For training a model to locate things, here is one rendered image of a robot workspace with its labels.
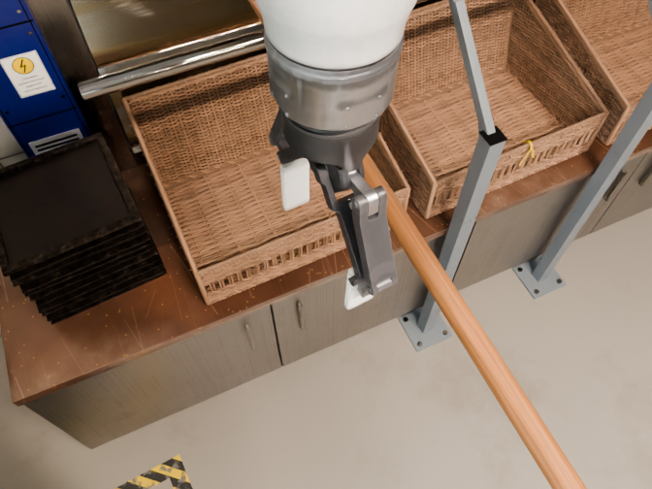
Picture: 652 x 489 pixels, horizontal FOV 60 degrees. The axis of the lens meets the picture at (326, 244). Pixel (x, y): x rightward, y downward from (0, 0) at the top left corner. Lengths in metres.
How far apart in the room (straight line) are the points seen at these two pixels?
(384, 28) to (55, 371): 1.22
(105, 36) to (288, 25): 1.10
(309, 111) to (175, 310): 1.07
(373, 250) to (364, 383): 1.47
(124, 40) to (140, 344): 0.69
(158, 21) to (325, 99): 1.08
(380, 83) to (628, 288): 2.00
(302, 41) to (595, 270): 2.04
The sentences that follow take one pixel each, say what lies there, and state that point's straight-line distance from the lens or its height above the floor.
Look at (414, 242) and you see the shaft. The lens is 0.73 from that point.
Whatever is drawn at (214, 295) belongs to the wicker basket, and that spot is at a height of 0.62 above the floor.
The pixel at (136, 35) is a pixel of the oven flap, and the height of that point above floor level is 0.99.
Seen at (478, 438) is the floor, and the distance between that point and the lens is 1.92.
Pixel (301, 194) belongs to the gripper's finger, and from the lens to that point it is 0.61.
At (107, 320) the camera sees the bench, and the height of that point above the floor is 0.58.
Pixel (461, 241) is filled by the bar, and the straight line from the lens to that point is 1.50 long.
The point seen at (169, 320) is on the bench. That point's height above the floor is 0.58.
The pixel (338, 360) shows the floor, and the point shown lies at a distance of 1.93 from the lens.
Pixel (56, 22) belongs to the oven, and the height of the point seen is 1.06.
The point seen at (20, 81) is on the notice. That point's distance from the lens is 1.43.
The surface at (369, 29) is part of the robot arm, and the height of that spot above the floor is 1.61.
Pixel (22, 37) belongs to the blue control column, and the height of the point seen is 1.06.
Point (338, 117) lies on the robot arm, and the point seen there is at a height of 1.54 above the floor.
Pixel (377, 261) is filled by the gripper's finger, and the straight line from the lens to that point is 0.46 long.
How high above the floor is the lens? 1.81
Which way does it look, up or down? 57 degrees down
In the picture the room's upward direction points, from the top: straight up
